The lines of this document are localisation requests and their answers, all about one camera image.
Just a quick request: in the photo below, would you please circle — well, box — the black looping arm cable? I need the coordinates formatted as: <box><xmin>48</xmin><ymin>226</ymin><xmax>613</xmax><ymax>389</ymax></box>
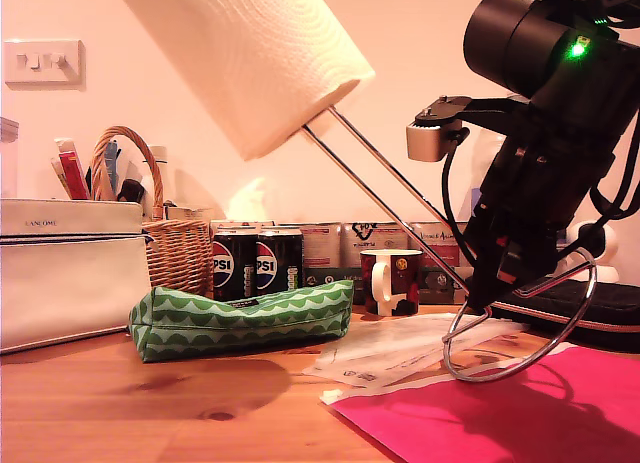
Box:
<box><xmin>589</xmin><ymin>127</ymin><xmax>640</xmax><ymax>219</ymax></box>

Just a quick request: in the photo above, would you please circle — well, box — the shrink-wrapped silver food tin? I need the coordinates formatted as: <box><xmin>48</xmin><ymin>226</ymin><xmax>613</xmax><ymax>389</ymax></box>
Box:
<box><xmin>341</xmin><ymin>221</ymin><xmax>409</xmax><ymax>270</ymax></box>
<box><xmin>409</xmin><ymin>221</ymin><xmax>469</xmax><ymax>270</ymax></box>
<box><xmin>301</xmin><ymin>223</ymin><xmax>344</xmax><ymax>270</ymax></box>

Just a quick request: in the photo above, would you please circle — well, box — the dark green flat box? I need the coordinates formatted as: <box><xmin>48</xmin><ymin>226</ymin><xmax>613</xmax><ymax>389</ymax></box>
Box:
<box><xmin>302</xmin><ymin>266</ymin><xmax>469</xmax><ymax>304</ymax></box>

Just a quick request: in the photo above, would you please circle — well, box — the small white round camera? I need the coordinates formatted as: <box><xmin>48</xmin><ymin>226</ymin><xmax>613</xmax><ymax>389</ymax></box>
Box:
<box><xmin>569</xmin><ymin>221</ymin><xmax>621</xmax><ymax>284</ymax></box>

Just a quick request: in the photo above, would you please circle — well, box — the white Lancome bag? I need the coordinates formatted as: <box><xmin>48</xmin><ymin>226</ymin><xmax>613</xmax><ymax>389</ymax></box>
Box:
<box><xmin>0</xmin><ymin>198</ymin><xmax>152</xmax><ymax>355</ymax></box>

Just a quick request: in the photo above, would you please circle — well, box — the large clear water bottle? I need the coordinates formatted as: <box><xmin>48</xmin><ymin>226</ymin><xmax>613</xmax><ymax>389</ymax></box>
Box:
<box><xmin>467</xmin><ymin>127</ymin><xmax>506</xmax><ymax>224</ymax></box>

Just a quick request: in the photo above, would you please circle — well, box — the blue tube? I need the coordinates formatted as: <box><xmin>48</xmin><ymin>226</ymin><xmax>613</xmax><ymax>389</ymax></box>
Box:
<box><xmin>103</xmin><ymin>140</ymin><xmax>121</xmax><ymax>200</ymax></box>

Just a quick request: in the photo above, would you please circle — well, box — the pink paper sheet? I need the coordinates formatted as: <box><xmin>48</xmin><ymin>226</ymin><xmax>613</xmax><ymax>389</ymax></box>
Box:
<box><xmin>329</xmin><ymin>345</ymin><xmax>640</xmax><ymax>463</ymax></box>

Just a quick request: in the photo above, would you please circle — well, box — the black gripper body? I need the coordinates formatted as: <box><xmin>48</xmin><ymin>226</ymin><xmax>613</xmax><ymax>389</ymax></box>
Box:
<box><xmin>474</xmin><ymin>125</ymin><xmax>619</xmax><ymax>244</ymax></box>

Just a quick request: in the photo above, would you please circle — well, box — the white paper sheet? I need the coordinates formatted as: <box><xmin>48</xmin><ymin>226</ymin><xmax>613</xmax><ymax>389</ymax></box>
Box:
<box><xmin>319</xmin><ymin>341</ymin><xmax>571</xmax><ymax>407</ymax></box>

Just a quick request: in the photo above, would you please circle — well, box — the green patterned pouch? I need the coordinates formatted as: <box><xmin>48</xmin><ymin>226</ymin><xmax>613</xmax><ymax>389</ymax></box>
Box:
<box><xmin>128</xmin><ymin>279</ymin><xmax>355</xmax><ymax>364</ymax></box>

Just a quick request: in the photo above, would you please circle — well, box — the clear plastic bag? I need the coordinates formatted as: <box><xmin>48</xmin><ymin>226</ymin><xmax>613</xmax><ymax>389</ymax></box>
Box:
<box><xmin>301</xmin><ymin>312</ymin><xmax>529</xmax><ymax>390</ymax></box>

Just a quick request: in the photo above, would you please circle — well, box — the cream tube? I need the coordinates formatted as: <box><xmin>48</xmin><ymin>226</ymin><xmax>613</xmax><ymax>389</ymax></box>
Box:
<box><xmin>48</xmin><ymin>156</ymin><xmax>71</xmax><ymax>202</ymax></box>

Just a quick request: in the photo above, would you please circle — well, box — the wicker basket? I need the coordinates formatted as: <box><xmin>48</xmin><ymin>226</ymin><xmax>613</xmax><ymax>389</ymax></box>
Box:
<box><xmin>89</xmin><ymin>126</ymin><xmax>212</xmax><ymax>297</ymax></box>

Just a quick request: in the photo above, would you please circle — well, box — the black zip case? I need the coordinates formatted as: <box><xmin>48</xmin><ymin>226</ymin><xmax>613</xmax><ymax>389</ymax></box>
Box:
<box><xmin>489</xmin><ymin>280</ymin><xmax>640</xmax><ymax>354</ymax></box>

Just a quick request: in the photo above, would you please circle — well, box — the white light switch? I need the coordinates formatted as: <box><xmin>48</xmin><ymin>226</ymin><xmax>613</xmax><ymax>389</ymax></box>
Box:
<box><xmin>3</xmin><ymin>39</ymin><xmax>85</xmax><ymax>91</ymax></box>

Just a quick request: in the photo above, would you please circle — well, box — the dark red mug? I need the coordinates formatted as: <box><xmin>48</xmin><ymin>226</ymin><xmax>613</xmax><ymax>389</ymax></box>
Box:
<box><xmin>359</xmin><ymin>249</ymin><xmax>424</xmax><ymax>317</ymax></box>

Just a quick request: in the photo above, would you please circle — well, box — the black camera cable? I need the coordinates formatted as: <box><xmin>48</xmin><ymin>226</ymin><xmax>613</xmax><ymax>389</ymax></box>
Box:
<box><xmin>439</xmin><ymin>127</ymin><xmax>476</xmax><ymax>267</ymax></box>

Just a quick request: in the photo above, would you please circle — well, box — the clear storage jar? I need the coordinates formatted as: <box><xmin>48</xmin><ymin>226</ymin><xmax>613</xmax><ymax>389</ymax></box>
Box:
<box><xmin>0</xmin><ymin>117</ymin><xmax>20</xmax><ymax>199</ymax></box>

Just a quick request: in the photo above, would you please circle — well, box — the metal wire towel stand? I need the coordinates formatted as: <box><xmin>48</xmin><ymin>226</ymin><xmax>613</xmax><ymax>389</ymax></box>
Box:
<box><xmin>301</xmin><ymin>106</ymin><xmax>597</xmax><ymax>383</ymax></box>

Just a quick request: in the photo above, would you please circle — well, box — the white paper towel roll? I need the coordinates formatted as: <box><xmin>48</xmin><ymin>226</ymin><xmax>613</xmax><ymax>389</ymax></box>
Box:
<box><xmin>110</xmin><ymin>0</ymin><xmax>376</xmax><ymax>162</ymax></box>

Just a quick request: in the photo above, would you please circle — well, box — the small white carton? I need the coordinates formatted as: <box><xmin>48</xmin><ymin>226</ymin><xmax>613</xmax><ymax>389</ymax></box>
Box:
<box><xmin>164</xmin><ymin>202</ymin><xmax>211</xmax><ymax>222</ymax></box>

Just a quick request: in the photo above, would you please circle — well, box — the black Pepsi can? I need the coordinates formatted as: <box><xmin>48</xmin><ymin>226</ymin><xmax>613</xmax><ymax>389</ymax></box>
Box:
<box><xmin>256</xmin><ymin>230</ymin><xmax>305</xmax><ymax>297</ymax></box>
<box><xmin>212</xmin><ymin>231</ymin><xmax>259</xmax><ymax>302</ymax></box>

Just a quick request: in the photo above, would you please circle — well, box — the red and white tube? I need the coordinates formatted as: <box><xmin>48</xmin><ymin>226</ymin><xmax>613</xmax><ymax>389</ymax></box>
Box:
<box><xmin>52</xmin><ymin>137</ymin><xmax>91</xmax><ymax>202</ymax></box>

